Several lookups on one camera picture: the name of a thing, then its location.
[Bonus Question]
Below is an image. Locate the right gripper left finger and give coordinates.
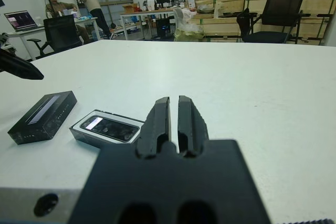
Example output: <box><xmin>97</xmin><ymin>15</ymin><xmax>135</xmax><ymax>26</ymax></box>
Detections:
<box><xmin>134</xmin><ymin>96</ymin><xmax>173</xmax><ymax>161</ymax></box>

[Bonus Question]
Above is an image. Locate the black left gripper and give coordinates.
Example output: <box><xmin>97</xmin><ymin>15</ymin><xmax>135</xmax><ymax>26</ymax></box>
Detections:
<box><xmin>0</xmin><ymin>31</ymin><xmax>45</xmax><ymax>81</ymax></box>

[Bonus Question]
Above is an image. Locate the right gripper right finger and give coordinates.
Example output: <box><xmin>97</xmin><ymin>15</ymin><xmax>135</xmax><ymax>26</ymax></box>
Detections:
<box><xmin>177</xmin><ymin>94</ymin><xmax>211</xmax><ymax>158</ymax></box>

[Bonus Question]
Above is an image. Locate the small black phone device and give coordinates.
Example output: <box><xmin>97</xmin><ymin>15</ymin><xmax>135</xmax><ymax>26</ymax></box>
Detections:
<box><xmin>79</xmin><ymin>115</ymin><xmax>141</xmax><ymax>145</ymax></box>

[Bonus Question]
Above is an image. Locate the black box lid with stripe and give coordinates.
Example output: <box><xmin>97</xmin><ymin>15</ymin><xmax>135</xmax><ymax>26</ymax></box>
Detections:
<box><xmin>7</xmin><ymin>90</ymin><xmax>78</xmax><ymax>146</ymax></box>

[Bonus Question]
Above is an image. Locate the black box base white insert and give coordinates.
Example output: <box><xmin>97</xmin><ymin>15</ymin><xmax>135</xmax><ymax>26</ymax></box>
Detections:
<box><xmin>69</xmin><ymin>108</ymin><xmax>146</xmax><ymax>149</ymax></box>

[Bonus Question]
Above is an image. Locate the brown cardboard box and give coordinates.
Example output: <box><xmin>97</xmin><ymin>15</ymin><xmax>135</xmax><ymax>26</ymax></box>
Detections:
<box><xmin>122</xmin><ymin>3</ymin><xmax>139</xmax><ymax>14</ymax></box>

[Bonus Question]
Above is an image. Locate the white desk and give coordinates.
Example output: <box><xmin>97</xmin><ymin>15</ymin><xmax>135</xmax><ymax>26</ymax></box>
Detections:
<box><xmin>0</xmin><ymin>16</ymin><xmax>100</xmax><ymax>61</ymax></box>

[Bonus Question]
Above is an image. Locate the open laptop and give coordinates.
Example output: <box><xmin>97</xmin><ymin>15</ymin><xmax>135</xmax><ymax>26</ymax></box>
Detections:
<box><xmin>4</xmin><ymin>10</ymin><xmax>39</xmax><ymax>32</ymax></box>

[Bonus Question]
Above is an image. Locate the black swivel office chair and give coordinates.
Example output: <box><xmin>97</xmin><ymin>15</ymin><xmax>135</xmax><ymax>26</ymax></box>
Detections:
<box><xmin>26</xmin><ymin>14</ymin><xmax>84</xmax><ymax>60</ymax></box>

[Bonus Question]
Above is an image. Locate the seated person with headset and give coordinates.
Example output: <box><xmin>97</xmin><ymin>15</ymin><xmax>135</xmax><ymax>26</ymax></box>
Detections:
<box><xmin>44</xmin><ymin>0</ymin><xmax>91</xmax><ymax>45</ymax></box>

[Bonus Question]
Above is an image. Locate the yellow-green plastic bag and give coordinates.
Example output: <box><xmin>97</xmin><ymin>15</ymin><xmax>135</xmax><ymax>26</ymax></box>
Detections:
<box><xmin>174</xmin><ymin>27</ymin><xmax>205</xmax><ymax>42</ymax></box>

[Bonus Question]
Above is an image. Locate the black computer tower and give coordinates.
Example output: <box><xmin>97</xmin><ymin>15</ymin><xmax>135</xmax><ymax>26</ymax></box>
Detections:
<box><xmin>154</xmin><ymin>18</ymin><xmax>176</xmax><ymax>39</ymax></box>

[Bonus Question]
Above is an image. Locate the white plastic bag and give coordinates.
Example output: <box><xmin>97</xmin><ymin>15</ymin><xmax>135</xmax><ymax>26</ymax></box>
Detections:
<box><xmin>178</xmin><ymin>7</ymin><xmax>203</xmax><ymax>32</ymax></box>

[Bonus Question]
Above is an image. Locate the wooden top desk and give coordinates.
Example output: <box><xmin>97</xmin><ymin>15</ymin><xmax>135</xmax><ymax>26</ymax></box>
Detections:
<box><xmin>120</xmin><ymin>7</ymin><xmax>191</xmax><ymax>41</ymax></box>

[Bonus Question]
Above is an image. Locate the clear plastic wrapped bundle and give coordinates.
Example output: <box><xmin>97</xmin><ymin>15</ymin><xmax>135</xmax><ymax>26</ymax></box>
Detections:
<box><xmin>196</xmin><ymin>3</ymin><xmax>216</xmax><ymax>15</ymax></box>

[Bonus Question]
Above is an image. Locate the black mesh visitor chair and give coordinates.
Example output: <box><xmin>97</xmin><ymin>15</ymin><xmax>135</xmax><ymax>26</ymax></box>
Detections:
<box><xmin>240</xmin><ymin>0</ymin><xmax>310</xmax><ymax>45</ymax></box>

